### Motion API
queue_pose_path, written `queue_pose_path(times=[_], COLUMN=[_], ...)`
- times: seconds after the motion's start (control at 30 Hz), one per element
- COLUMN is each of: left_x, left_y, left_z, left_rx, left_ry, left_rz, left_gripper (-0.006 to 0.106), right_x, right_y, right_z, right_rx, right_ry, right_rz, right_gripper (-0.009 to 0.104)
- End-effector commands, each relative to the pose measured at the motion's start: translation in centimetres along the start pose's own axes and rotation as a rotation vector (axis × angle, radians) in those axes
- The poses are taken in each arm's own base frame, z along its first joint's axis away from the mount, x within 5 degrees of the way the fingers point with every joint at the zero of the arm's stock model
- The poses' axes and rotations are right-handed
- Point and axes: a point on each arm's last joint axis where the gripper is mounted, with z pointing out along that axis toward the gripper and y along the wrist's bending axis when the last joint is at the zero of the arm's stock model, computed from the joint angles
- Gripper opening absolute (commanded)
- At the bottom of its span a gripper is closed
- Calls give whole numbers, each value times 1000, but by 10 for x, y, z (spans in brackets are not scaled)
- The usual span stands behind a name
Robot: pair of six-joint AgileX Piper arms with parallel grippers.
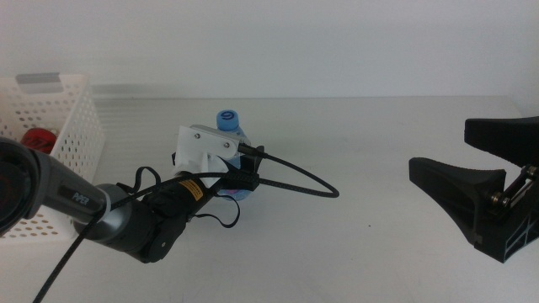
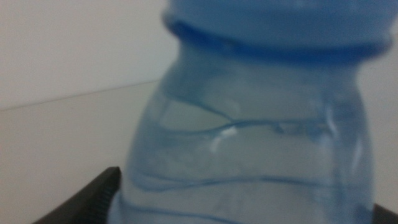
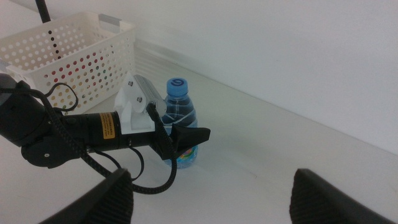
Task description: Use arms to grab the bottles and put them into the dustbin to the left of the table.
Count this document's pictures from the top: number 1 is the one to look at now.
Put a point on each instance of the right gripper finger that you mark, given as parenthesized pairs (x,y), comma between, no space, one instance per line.
(505,136)
(459,189)

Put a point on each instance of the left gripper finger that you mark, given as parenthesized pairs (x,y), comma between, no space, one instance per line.
(253,160)

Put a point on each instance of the clear water bottle blue cap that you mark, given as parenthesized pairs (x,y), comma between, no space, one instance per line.
(227,120)

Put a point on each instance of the red soda can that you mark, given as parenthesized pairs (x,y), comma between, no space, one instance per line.
(40,141)

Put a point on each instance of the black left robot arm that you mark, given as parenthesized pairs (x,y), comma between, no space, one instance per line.
(126,214)

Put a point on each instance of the white perforated plastic basket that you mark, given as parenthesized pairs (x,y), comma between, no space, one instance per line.
(80,122)

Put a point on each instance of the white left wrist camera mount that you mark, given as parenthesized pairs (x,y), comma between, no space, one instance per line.
(195,147)

